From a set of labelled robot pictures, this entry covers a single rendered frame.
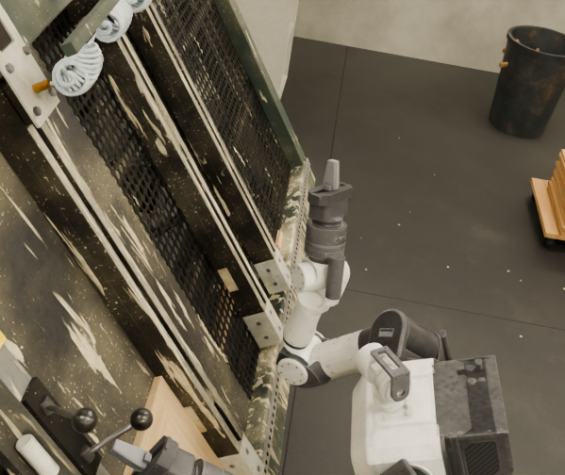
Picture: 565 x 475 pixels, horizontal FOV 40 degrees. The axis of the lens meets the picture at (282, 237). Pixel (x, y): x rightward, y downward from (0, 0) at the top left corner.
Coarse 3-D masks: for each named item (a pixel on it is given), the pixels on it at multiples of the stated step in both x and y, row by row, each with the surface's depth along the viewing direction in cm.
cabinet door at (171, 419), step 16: (160, 384) 160; (160, 400) 159; (176, 400) 165; (160, 416) 157; (176, 416) 163; (144, 432) 150; (160, 432) 155; (176, 432) 162; (192, 432) 168; (144, 448) 148; (192, 448) 166; (208, 448) 173
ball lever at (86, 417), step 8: (48, 400) 119; (48, 408) 118; (56, 408) 117; (80, 408) 112; (88, 408) 112; (64, 416) 115; (72, 416) 114; (80, 416) 111; (88, 416) 111; (96, 416) 112; (72, 424) 112; (80, 424) 111; (88, 424) 111; (96, 424) 112; (80, 432) 111; (88, 432) 112
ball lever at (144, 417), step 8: (144, 408) 127; (136, 416) 125; (144, 416) 125; (152, 416) 127; (128, 424) 126; (136, 424) 125; (144, 424) 125; (120, 432) 126; (104, 440) 126; (112, 440) 126; (88, 448) 125; (96, 448) 125; (88, 456) 125
